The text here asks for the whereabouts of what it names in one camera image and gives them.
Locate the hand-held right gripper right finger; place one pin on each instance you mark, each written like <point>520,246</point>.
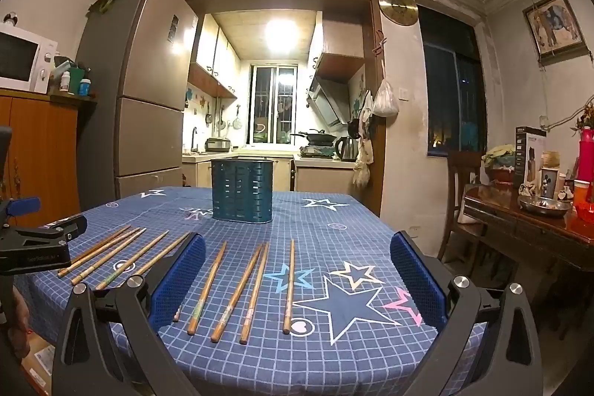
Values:
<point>417,280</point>

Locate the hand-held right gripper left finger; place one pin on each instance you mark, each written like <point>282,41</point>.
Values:
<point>178,280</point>

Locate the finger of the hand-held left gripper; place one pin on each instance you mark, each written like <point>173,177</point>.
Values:
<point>24,206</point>
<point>41,247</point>

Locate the row of wooden chopsticks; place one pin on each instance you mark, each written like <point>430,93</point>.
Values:
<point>236,294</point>

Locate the perforated metal utensil holder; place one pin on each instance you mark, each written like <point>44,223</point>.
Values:
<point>241,192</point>

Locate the orange wooden cabinet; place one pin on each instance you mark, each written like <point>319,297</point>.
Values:
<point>41,145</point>

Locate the white microwave oven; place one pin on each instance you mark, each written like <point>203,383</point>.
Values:
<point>18,57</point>

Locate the blue star-print tablecloth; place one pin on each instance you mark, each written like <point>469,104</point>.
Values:
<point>352,354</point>

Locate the beige kitchen base cabinet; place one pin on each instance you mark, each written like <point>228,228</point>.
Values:
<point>197,173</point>
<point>325,178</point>

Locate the cardboard box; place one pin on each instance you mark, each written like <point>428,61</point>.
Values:
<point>39,363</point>

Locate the dark wooden chair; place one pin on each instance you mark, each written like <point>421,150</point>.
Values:
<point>464,173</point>

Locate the dark wooden side table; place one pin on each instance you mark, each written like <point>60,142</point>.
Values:
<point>524,229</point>

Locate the hanging bundle of bags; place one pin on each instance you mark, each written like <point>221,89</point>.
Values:
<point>363,164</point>

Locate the kitchen faucet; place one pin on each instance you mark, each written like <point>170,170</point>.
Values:
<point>194,141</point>

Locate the potted plant in red pot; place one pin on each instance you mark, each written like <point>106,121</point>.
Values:
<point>499,164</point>

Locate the metal bowl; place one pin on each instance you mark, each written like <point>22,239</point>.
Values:
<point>545,206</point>

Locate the steel electric kettle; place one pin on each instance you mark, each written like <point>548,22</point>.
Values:
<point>347,149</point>

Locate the tall bronze refrigerator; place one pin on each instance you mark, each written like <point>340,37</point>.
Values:
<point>144,99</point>

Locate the tabletop gas stove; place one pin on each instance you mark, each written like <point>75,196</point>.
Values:
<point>318,151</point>

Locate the tall black carton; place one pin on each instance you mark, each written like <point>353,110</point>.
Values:
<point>529,154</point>

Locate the black wok with lid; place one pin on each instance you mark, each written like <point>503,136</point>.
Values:
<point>320,138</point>

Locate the hanging white plastic bag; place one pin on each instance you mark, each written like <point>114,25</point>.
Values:
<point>385,101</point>

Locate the orange cup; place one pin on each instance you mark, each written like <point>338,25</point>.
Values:
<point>581,192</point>

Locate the dark room window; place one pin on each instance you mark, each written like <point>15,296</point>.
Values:
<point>452,90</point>

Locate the steel range hood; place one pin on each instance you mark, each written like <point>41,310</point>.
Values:
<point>327,103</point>

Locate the barred kitchen window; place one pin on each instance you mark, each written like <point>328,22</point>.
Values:
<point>274,103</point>

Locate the pink thermos flask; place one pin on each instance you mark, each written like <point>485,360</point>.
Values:
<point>585,154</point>

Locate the beige upper kitchen cabinets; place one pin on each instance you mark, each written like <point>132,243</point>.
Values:
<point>213,57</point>

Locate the brown-bottomed upper kitchen cabinet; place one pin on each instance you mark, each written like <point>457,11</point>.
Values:
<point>338,48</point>

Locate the kitchen ceiling light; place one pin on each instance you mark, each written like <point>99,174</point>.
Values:
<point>280,35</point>

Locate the framed elephant picture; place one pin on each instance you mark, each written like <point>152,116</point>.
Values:
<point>554,27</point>

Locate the small photo frame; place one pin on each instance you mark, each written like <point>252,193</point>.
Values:
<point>547,182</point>

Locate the wooden doorway frame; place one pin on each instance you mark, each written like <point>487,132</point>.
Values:
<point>376,122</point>

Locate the white wall switch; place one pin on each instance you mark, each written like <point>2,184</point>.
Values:
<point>403,94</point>

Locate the round gold wall clock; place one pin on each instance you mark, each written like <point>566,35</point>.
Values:
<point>398,6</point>

